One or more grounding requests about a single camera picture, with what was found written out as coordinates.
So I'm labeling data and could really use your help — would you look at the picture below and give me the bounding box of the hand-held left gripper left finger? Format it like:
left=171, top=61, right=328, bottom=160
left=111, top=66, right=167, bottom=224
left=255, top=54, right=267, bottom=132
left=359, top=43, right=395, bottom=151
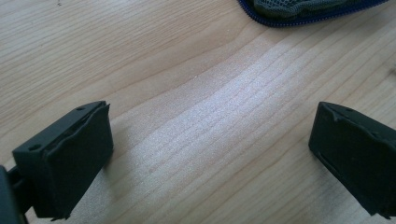
left=12, top=100, right=115, bottom=221

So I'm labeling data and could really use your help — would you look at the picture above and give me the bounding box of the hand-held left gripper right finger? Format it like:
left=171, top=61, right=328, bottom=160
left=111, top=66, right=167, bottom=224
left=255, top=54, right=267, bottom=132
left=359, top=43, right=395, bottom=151
left=307, top=101, right=396, bottom=220

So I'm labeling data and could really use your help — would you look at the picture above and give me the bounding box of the grey pencil case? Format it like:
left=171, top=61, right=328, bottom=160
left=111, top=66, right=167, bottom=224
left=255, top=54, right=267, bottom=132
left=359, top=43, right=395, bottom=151
left=237, top=0, right=390, bottom=29

